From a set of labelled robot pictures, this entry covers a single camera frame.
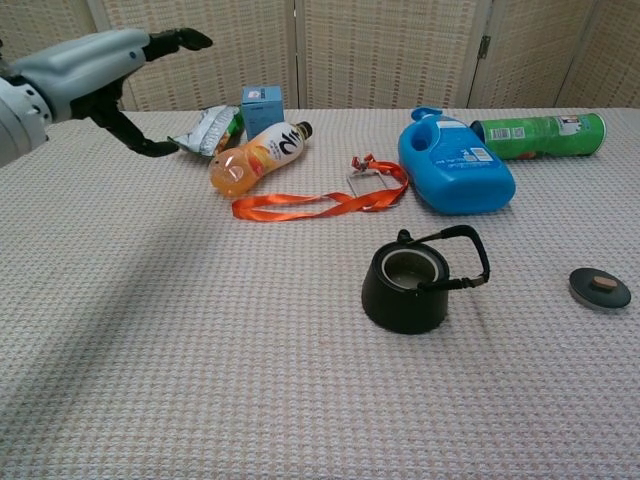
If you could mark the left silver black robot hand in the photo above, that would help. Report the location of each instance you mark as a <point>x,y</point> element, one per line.
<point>85,65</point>

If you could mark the black cast iron teapot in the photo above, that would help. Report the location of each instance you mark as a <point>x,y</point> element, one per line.
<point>400,310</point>

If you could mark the black teapot lid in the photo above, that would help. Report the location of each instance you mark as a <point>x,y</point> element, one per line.
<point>585,292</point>

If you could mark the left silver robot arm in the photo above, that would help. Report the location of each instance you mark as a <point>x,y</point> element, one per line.
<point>15,125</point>

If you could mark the silver green snack bag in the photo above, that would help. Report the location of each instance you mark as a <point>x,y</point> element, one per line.
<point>210,132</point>

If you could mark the light blue carton box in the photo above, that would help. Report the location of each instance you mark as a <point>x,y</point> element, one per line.
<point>260,115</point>

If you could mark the orange juice plastic bottle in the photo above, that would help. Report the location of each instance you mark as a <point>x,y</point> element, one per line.
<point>260,155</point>

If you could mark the woven folding screen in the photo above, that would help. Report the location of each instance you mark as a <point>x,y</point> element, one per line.
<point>350,50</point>

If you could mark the clear plastic badge holder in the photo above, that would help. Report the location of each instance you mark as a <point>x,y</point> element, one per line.
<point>367,184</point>

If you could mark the beige waffle tablecloth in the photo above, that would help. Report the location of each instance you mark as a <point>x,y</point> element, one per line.
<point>200,350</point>

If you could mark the blue detergent jug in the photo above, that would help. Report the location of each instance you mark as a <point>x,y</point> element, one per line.
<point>460,185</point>

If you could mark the brass screen hinge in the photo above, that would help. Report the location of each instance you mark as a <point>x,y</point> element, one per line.
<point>484,47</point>

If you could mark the green chips can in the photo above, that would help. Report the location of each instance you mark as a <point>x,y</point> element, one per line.
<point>540,135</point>

